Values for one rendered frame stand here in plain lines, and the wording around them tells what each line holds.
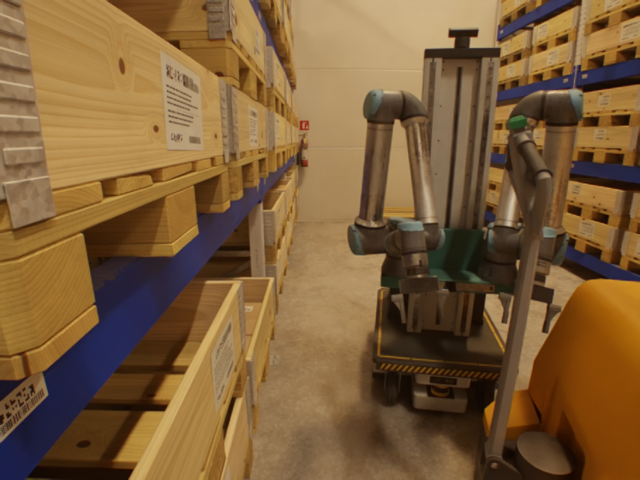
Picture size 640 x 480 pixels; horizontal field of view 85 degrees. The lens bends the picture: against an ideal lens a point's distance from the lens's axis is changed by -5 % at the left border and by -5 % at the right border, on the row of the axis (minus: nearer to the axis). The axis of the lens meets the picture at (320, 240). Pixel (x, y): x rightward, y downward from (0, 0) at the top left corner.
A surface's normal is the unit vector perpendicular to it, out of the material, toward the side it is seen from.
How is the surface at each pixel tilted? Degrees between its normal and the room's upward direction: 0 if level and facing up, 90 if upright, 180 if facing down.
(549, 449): 0
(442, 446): 0
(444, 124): 90
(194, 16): 90
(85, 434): 0
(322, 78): 90
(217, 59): 90
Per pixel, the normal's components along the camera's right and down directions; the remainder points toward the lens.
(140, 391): 0.00, -0.96
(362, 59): 0.02, 0.26
